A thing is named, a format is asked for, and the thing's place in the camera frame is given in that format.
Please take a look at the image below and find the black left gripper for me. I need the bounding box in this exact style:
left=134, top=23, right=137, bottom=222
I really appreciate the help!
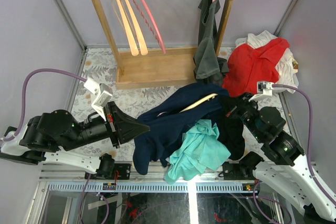
left=64, top=103, right=153, bottom=152

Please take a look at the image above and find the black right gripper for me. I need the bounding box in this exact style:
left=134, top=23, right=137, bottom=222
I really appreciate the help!
left=218, top=91, right=264, bottom=141

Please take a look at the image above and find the cream plastic hanger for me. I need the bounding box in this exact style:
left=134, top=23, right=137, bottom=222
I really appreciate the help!
left=151, top=93, right=222, bottom=118

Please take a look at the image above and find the navy blue t-shirt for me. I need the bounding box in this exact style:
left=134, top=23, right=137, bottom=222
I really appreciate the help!
left=133, top=83, right=229, bottom=175

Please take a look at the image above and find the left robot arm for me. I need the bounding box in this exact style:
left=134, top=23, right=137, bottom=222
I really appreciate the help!
left=1, top=101, right=150, bottom=179

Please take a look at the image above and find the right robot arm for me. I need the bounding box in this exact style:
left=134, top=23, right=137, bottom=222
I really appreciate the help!
left=219, top=93, right=335, bottom=223

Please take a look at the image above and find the black t-shirt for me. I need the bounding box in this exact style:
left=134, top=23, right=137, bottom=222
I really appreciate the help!
left=216, top=96, right=245, bottom=161

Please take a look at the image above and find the red t-shirt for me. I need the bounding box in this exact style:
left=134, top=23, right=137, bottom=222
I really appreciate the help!
left=222, top=38, right=289, bottom=97

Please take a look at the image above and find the teal t-shirt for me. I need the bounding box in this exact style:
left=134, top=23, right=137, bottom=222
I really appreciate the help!
left=164, top=119, right=231, bottom=184

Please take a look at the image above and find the grey t-shirt on hanger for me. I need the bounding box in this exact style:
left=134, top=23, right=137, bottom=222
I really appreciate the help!
left=193, top=0, right=229, bottom=87

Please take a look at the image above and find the light wooden hanger left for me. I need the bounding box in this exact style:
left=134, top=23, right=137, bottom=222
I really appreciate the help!
left=115, top=0, right=139, bottom=56

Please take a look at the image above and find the light wooden hanger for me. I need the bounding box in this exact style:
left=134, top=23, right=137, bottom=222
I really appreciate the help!
left=115, top=0, right=139, bottom=56
left=122, top=0, right=148, bottom=56

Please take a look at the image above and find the pink twisted-bar hanger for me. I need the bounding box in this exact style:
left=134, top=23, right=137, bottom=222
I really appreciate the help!
left=132, top=0, right=166, bottom=54

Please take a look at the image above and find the floral table mat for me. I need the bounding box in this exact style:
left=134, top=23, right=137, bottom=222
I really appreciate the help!
left=71, top=48, right=288, bottom=162

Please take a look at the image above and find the white garment pile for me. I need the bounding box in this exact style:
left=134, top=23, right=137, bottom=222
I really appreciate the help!
left=235, top=30, right=299, bottom=88

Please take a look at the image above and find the wooden clothes rack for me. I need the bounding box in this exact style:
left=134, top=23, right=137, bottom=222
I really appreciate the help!
left=82, top=0, right=242, bottom=90

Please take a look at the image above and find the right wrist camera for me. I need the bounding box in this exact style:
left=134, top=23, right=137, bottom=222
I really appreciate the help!
left=248, top=81, right=274, bottom=102

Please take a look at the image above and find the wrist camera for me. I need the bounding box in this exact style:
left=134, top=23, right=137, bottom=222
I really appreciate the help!
left=248, top=81, right=274, bottom=102
left=83, top=78, right=113, bottom=121

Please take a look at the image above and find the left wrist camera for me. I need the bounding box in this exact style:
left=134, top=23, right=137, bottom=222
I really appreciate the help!
left=83, top=78, right=113, bottom=121

